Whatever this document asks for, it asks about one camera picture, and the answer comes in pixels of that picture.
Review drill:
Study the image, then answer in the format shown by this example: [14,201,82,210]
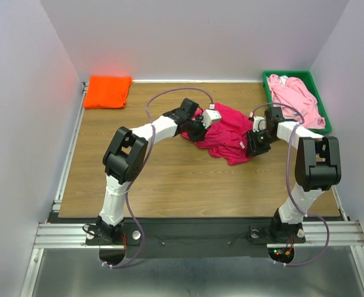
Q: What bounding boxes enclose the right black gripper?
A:
[244,128,279,157]

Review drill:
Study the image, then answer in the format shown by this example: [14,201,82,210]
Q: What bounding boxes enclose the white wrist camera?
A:
[202,109,222,129]
[253,116,266,132]

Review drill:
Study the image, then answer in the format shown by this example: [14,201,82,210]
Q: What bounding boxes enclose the aluminium frame rail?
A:
[33,221,364,249]

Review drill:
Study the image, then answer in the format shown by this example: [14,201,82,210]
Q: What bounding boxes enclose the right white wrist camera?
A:
[253,116,266,132]

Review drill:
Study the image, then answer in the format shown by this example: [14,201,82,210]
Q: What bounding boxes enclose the green plastic bin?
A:
[262,70,332,134]

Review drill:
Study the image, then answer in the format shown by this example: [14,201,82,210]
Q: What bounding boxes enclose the pink t-shirt in bin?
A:
[267,74,326,129]

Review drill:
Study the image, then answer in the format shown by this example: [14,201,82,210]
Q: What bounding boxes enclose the magenta t-shirt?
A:
[196,103,253,166]

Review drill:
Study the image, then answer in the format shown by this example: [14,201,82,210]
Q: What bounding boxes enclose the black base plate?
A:
[45,216,308,259]

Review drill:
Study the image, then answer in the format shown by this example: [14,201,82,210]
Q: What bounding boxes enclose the white garment in bin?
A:
[278,75,289,87]

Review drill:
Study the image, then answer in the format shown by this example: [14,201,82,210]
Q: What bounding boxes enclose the folded orange t-shirt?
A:
[83,75,132,110]

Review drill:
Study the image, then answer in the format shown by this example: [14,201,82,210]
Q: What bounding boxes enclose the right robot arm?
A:
[246,107,342,243]

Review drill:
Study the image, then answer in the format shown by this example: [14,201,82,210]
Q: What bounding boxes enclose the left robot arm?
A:
[85,98,222,244]

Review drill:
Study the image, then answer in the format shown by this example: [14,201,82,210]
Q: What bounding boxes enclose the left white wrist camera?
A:
[202,109,222,129]

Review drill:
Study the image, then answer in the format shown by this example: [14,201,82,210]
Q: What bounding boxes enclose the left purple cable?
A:
[101,87,215,269]

